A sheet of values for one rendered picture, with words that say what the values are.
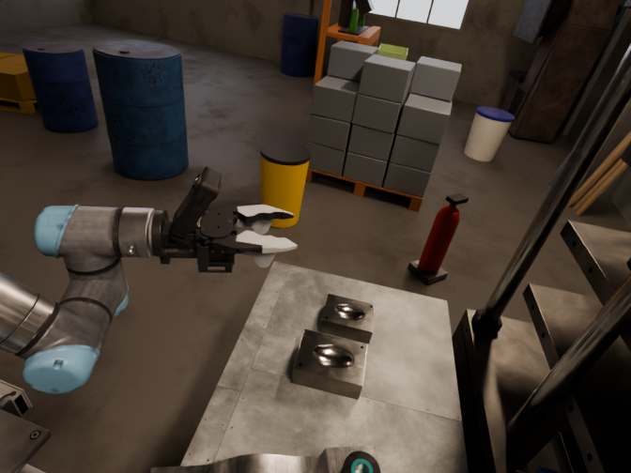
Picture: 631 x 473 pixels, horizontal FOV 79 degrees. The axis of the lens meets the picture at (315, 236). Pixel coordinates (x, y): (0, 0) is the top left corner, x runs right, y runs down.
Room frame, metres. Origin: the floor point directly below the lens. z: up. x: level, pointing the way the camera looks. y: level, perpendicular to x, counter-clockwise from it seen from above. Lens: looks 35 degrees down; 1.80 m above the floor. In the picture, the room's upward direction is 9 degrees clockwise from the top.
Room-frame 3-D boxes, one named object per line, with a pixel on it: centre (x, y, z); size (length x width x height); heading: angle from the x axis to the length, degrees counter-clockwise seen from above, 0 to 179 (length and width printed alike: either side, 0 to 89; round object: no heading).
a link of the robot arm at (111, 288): (0.42, 0.33, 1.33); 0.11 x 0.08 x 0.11; 14
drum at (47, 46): (3.89, 2.84, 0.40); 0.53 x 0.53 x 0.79
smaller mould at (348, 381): (0.72, -0.10, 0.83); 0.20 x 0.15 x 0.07; 84
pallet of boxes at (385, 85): (3.71, -0.43, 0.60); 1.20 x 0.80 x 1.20; 77
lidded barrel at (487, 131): (4.95, -1.96, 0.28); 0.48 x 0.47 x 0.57; 168
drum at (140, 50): (3.27, 1.67, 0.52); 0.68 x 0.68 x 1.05
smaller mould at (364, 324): (0.92, -0.15, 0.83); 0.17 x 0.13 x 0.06; 84
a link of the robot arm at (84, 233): (0.43, 0.34, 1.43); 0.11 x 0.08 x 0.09; 104
